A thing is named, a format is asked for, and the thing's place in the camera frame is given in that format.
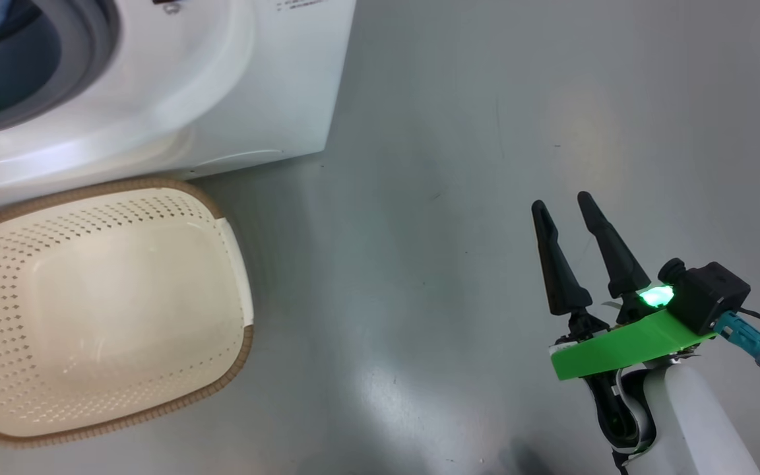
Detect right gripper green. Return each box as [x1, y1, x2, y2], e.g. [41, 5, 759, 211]
[531, 191, 717, 456]

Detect grey rubber door gasket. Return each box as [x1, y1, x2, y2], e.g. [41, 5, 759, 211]
[0, 0, 120, 136]

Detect white front-load washing machine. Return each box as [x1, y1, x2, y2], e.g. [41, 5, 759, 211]
[0, 0, 356, 218]

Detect cream perforated laundry basket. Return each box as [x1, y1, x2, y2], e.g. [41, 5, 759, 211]
[0, 177, 254, 448]

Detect round filter hatch cover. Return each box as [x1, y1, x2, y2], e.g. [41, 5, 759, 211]
[205, 148, 286, 167]

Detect teal cable connector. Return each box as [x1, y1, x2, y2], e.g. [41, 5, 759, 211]
[714, 312, 760, 371]

